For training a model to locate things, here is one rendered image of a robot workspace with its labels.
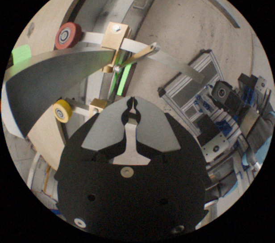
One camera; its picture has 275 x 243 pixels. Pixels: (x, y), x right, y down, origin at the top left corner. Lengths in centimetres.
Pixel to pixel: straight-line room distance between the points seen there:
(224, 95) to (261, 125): 14
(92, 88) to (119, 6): 49
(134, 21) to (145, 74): 82
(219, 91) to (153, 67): 97
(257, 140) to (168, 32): 117
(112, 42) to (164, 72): 98
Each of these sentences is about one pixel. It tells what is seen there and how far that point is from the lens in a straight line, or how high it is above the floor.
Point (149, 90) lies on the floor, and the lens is 121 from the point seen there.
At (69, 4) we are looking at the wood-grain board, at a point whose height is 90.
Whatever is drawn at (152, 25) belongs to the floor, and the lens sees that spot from 117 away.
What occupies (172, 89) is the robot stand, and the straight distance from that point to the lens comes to 102.
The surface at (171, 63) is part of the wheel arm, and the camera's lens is 27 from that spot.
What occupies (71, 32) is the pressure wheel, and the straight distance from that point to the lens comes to 27.
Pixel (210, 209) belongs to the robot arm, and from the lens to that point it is 60.
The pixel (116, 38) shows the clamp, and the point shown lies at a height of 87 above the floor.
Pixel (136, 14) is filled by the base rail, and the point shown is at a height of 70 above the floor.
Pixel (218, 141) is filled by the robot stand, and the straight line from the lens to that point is 51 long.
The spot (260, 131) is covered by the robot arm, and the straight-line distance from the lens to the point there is 27.
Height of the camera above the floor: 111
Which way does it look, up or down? 59 degrees down
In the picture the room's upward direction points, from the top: 178 degrees clockwise
